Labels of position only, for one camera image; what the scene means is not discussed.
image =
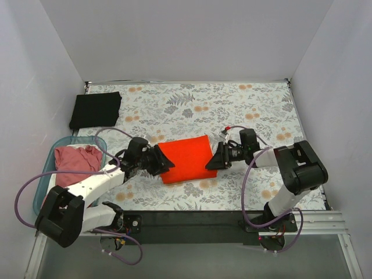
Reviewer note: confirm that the floral patterned table mat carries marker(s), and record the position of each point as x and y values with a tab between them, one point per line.
169	112

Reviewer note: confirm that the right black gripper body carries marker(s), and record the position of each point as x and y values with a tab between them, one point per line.
224	154

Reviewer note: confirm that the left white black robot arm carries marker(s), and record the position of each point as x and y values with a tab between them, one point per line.
68	212

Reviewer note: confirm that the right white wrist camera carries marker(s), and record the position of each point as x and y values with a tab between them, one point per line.
224	134

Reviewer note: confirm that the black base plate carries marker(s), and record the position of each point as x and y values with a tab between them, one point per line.
196	227

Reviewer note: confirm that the orange t-shirt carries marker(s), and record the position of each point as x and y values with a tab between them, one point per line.
189	157

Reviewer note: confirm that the pink t-shirt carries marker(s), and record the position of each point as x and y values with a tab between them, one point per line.
85	158

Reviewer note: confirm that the folded black t-shirt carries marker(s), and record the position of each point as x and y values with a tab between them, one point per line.
95	110

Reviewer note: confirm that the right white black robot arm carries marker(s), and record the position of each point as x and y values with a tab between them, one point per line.
301	171

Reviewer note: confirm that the aluminium frame rail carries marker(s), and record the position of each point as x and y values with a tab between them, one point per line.
322	250

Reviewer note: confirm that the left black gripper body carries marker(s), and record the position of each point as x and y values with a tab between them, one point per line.
155	160

